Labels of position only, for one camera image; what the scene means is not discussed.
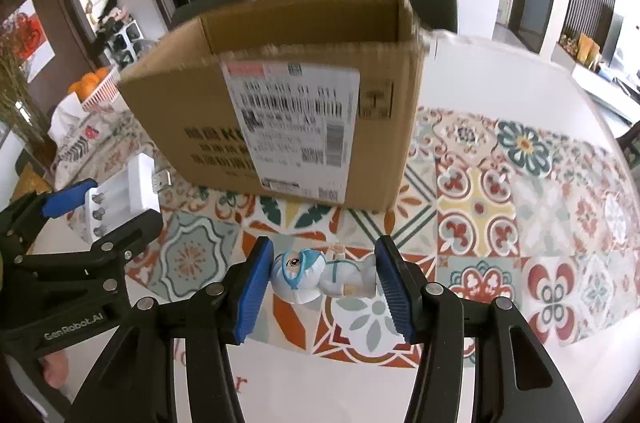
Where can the white tissue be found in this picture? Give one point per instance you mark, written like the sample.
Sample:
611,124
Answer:
65,118

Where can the person's left hand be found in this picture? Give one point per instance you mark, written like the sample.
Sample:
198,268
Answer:
56,368

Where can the white low cabinet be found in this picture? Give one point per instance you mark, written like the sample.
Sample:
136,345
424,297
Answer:
605,88

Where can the white shoe shelf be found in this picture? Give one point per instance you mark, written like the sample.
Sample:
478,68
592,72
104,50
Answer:
122,43

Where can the cardboard box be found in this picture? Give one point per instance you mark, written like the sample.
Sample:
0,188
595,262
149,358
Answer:
200,113

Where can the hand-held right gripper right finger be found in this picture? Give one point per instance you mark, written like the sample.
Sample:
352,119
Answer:
395,288

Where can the white plastic basket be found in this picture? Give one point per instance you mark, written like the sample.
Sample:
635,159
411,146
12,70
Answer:
102,95

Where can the white battery charger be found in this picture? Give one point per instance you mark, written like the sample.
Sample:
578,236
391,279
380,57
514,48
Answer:
142,183

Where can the dried grass bouquet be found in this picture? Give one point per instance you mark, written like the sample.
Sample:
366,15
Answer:
20,103

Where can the red wall picture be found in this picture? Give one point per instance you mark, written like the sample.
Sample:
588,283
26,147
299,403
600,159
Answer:
27,38

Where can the floral fabric tissue cover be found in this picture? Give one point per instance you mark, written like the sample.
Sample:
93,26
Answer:
87,148

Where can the white and teal figurine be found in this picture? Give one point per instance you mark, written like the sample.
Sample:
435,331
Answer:
330,278

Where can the patterned tablecloth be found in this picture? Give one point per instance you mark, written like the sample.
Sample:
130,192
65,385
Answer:
500,213

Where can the woven wicker box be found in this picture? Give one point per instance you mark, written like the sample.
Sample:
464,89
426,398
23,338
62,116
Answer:
30,185

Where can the grey dining chair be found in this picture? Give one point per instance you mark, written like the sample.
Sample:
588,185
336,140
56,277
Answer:
435,3
185,15

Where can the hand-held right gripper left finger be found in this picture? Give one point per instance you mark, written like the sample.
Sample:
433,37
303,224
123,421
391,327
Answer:
252,288

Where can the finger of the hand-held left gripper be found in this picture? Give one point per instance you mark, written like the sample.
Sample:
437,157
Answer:
65,198
125,238

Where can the yellow box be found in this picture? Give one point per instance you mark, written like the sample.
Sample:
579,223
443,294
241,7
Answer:
587,48

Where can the orange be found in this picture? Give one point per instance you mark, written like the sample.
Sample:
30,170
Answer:
72,87
102,74
87,82

